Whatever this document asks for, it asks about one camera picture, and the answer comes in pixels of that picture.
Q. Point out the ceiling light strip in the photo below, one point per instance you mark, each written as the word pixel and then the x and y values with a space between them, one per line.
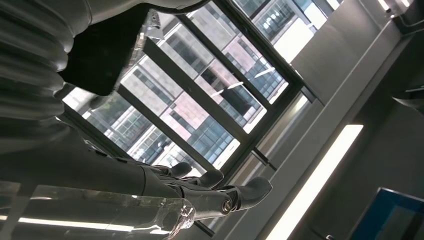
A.
pixel 314 182

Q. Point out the blue screen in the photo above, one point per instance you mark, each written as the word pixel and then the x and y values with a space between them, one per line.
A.
pixel 387 215

